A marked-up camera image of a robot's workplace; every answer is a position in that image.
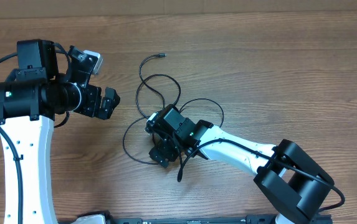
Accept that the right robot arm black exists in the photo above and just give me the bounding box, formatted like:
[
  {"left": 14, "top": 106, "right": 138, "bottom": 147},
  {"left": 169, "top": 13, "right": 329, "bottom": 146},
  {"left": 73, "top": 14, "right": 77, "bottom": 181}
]
[{"left": 145, "top": 105, "right": 334, "bottom": 223}]

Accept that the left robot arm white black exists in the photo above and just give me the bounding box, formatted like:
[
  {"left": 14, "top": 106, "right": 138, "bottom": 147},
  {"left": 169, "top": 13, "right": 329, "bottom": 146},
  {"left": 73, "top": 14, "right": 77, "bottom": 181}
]
[{"left": 0, "top": 39, "right": 120, "bottom": 223}]

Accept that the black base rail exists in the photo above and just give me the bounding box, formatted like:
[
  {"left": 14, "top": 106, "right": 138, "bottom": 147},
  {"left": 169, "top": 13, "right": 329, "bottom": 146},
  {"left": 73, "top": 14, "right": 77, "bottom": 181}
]
[{"left": 114, "top": 214, "right": 276, "bottom": 224}]

